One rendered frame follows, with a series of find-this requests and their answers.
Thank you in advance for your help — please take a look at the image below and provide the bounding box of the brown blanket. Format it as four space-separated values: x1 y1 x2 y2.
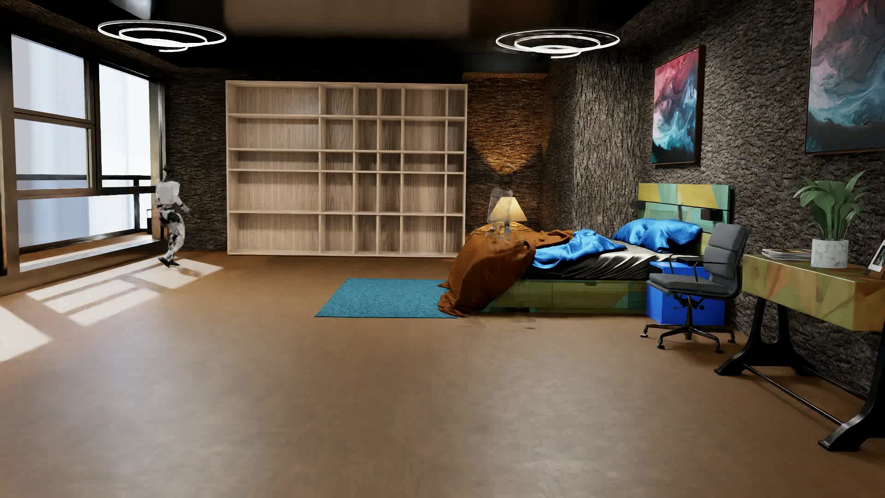
437 229 575 318

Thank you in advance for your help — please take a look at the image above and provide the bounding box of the table lamp with cream shade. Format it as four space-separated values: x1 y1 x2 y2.
488 196 528 233

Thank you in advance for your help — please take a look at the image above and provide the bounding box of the teal rug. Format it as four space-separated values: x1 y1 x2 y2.
315 279 457 320

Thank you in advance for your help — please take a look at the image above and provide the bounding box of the large wooden bookshelf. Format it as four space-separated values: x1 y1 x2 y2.
225 80 468 258

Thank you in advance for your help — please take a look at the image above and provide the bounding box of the blue duvet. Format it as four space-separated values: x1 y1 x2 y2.
531 229 627 270

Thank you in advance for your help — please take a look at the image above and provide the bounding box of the green wooden bed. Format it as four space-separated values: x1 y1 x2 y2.
484 183 732 314

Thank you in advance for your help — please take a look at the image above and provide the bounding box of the blue pillow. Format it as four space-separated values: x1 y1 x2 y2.
612 219 703 253

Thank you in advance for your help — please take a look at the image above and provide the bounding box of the blue nightstand box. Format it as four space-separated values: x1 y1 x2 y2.
646 261 726 327

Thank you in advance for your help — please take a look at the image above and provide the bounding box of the grey office chair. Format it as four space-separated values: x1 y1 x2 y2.
640 223 751 354

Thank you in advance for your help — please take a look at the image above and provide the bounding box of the white humanoid robot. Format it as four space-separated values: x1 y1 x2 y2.
153 165 191 268

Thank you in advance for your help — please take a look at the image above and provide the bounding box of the green desk with black legs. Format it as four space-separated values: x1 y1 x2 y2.
715 254 885 452

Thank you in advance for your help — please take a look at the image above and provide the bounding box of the potted green plant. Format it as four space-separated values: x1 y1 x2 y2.
793 170 873 270

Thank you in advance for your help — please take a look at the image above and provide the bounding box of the ring ceiling light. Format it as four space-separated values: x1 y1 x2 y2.
495 28 621 59
97 19 228 53

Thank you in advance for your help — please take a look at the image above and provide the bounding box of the small abstract wall painting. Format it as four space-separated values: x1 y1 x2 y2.
650 46 707 167

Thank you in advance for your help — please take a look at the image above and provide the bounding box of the large window with dark frame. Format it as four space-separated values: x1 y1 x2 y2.
0 31 167 278

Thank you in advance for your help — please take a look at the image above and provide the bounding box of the large abstract wall painting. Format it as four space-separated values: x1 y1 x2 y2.
805 0 885 155

